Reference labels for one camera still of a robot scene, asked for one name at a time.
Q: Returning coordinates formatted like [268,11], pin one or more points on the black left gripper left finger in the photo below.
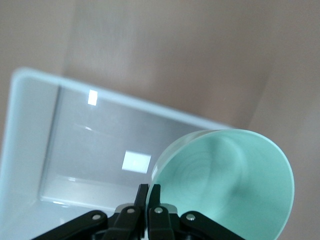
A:
[125,225]

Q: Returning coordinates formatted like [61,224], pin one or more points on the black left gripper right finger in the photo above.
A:
[160,225]

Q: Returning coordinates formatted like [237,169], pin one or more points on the pale green bowl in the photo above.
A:
[225,180]

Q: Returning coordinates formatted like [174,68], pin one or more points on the clear plastic bin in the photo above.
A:
[87,150]

